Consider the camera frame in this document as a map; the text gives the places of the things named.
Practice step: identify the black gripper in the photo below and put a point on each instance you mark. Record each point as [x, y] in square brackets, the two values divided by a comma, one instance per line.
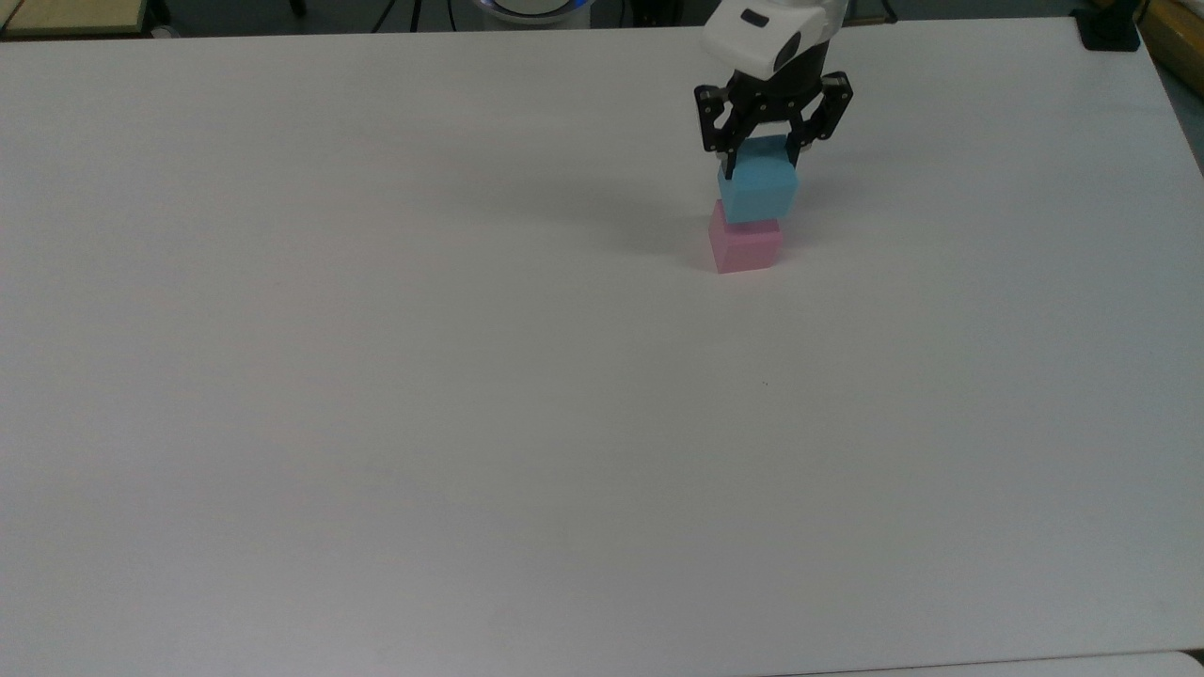
[776, 94]

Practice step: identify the blue cube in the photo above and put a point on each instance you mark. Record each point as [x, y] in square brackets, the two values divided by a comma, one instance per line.
[757, 188]

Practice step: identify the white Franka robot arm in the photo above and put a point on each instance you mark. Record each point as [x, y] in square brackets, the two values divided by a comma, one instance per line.
[752, 42]

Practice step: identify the pink cube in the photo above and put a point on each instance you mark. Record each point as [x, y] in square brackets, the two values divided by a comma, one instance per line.
[743, 249]

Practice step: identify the black tripod legs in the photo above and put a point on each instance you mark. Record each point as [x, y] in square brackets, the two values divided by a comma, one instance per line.
[415, 14]

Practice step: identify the tan wooden desk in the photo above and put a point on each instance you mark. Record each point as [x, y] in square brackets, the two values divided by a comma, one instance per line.
[1180, 38]

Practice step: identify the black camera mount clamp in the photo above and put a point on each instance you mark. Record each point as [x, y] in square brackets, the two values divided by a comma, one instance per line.
[1110, 33]

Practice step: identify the tan board with black frame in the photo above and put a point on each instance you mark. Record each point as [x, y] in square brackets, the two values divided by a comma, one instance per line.
[75, 14]

